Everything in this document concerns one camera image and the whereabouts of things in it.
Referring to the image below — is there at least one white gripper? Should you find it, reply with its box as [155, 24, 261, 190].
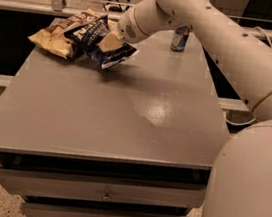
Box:
[98, 7, 148, 53]

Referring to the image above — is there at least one blue chip bag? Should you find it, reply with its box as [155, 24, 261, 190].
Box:
[64, 15, 139, 70]

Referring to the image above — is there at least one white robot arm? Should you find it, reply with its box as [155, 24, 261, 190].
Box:
[100, 0, 272, 217]

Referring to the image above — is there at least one brown chip bag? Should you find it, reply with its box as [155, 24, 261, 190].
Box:
[28, 9, 117, 60]

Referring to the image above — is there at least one metal railing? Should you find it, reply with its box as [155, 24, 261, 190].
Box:
[0, 0, 272, 49]

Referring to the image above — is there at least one blue drink can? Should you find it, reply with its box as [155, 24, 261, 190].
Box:
[171, 25, 190, 52]

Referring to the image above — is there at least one grey drawer cabinet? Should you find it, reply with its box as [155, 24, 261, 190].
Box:
[0, 32, 229, 217]

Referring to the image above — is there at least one upper grey drawer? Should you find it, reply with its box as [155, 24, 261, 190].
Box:
[0, 168, 206, 208]

